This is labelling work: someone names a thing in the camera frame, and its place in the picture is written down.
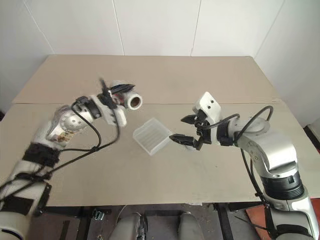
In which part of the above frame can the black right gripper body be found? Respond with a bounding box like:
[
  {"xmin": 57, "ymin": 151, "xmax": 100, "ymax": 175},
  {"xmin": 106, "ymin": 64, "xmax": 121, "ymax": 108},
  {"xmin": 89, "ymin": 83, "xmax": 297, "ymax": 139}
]
[{"xmin": 193, "ymin": 109, "xmax": 213, "ymax": 151}]

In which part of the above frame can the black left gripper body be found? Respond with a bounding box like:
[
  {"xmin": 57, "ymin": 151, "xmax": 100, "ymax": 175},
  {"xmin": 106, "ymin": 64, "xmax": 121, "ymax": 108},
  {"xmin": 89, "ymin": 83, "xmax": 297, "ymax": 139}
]
[{"xmin": 98, "ymin": 78, "xmax": 118, "ymax": 109}]

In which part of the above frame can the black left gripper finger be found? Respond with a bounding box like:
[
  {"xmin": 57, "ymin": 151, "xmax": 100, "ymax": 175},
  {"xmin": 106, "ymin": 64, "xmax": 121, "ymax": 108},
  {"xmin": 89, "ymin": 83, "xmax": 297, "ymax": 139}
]
[{"xmin": 110, "ymin": 83, "xmax": 136, "ymax": 95}]

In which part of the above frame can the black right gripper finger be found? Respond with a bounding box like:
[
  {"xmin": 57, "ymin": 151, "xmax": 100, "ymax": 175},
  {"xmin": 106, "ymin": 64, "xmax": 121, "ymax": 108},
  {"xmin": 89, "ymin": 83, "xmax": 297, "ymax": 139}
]
[
  {"xmin": 180, "ymin": 114, "xmax": 201, "ymax": 126},
  {"xmin": 169, "ymin": 133, "xmax": 199, "ymax": 149}
]

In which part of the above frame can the white tape roll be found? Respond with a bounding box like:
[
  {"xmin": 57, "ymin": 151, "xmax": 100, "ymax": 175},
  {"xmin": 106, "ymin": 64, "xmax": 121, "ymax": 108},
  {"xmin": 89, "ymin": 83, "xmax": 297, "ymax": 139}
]
[{"xmin": 110, "ymin": 79, "xmax": 145, "ymax": 112}]

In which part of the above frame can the clear plastic box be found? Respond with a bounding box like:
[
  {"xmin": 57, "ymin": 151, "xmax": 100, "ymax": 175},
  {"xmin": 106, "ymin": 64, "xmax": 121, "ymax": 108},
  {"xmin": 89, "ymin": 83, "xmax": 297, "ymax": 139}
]
[{"xmin": 132, "ymin": 117, "xmax": 174, "ymax": 157}]

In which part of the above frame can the grey rounded shape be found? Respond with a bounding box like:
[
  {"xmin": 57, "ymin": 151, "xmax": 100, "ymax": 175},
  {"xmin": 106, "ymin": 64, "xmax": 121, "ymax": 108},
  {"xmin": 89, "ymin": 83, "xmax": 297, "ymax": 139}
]
[
  {"xmin": 114, "ymin": 211, "xmax": 149, "ymax": 240},
  {"xmin": 177, "ymin": 210, "xmax": 201, "ymax": 240}
]

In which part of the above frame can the red mat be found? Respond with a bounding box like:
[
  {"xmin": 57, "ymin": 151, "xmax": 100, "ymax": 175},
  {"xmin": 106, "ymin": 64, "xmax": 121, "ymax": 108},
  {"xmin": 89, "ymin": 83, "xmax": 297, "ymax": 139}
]
[{"xmin": 245, "ymin": 206, "xmax": 273, "ymax": 240}]

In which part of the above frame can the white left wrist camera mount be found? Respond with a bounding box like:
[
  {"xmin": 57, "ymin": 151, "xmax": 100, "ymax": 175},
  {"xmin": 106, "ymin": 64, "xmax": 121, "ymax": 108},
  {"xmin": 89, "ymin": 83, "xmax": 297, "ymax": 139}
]
[{"xmin": 98, "ymin": 94, "xmax": 127, "ymax": 127}]

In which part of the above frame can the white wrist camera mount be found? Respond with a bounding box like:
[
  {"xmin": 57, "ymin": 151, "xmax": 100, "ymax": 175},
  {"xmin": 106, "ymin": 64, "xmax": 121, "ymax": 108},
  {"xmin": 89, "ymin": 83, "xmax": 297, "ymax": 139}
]
[
  {"xmin": 191, "ymin": 91, "xmax": 223, "ymax": 126},
  {"xmin": 98, "ymin": 94, "xmax": 127, "ymax": 127}
]

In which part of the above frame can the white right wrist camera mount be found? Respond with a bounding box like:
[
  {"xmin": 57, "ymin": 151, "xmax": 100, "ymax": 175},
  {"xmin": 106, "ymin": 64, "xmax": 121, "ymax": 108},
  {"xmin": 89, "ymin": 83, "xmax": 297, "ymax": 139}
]
[{"xmin": 191, "ymin": 91, "xmax": 223, "ymax": 126}]

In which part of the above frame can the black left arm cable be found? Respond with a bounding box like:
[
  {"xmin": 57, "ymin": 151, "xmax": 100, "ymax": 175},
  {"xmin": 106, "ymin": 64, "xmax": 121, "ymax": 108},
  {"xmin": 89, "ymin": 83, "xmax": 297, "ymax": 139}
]
[{"xmin": 0, "ymin": 96, "xmax": 122, "ymax": 194}]

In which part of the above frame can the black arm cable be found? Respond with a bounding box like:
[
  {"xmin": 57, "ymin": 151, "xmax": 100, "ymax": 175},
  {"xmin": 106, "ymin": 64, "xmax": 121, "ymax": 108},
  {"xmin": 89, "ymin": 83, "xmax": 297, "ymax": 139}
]
[
  {"xmin": 0, "ymin": 96, "xmax": 122, "ymax": 194},
  {"xmin": 197, "ymin": 105, "xmax": 276, "ymax": 239}
]

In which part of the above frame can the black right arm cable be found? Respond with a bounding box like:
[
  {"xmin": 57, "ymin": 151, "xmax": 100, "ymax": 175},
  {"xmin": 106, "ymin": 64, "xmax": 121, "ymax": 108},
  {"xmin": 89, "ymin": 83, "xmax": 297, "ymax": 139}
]
[{"xmin": 197, "ymin": 105, "xmax": 276, "ymax": 239}]

